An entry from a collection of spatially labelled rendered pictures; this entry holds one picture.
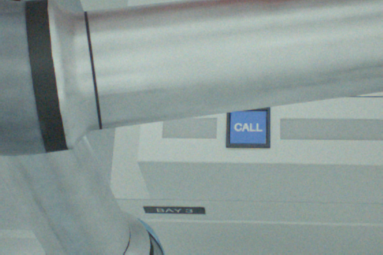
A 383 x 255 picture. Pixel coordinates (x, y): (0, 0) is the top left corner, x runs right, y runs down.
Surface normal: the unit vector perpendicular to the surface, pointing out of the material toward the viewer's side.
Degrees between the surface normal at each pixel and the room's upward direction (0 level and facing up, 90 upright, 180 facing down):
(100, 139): 0
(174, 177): 90
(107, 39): 10
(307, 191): 90
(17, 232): 0
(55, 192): 68
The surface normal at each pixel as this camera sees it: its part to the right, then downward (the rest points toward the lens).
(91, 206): 0.77, 0.28
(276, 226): -0.05, 0.90
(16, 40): 0.07, -0.41
